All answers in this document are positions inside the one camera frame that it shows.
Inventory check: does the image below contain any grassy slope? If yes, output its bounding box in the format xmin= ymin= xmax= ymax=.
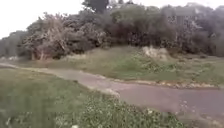
xmin=9 ymin=45 xmax=224 ymax=87

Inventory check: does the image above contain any pale stone mound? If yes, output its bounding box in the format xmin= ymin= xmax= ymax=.
xmin=142 ymin=45 xmax=169 ymax=62

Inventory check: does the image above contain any wood of dark trees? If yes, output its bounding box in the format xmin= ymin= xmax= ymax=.
xmin=0 ymin=0 xmax=224 ymax=62

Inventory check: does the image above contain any grass field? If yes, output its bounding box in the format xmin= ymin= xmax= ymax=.
xmin=0 ymin=67 xmax=188 ymax=128

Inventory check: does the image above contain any grey gravel path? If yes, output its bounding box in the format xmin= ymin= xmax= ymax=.
xmin=0 ymin=61 xmax=224 ymax=125

